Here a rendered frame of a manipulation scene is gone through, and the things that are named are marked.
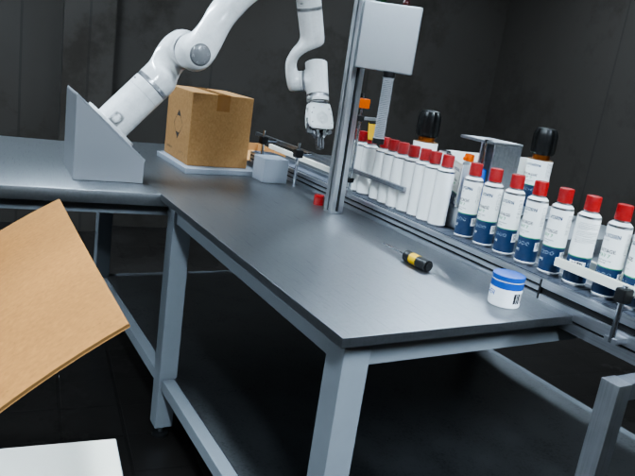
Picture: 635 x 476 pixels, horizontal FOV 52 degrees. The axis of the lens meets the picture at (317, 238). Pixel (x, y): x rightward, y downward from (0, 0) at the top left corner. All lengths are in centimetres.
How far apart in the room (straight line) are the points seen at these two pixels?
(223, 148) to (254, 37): 236
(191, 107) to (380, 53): 80
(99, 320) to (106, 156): 173
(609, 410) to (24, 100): 398
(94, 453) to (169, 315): 130
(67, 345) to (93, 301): 4
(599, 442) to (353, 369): 48
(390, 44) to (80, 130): 96
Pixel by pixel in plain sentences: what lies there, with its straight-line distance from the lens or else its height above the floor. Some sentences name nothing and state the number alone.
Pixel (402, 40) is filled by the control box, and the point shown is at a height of 138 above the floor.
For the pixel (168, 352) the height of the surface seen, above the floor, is 32.
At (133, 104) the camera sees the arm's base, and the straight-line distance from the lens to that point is 224.
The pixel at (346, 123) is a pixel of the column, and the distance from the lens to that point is 205.
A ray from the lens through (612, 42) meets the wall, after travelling 491.
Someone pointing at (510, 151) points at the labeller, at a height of 112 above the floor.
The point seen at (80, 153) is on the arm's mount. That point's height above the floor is 91.
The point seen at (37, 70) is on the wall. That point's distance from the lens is 462.
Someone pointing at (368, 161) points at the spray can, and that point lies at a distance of 219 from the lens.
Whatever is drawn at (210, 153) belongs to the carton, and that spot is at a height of 90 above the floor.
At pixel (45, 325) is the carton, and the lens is 48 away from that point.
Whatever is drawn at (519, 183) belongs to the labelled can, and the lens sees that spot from 170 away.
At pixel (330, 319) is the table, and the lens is 121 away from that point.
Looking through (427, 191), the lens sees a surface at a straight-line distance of 193.
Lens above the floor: 127
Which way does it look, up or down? 14 degrees down
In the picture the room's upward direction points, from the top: 8 degrees clockwise
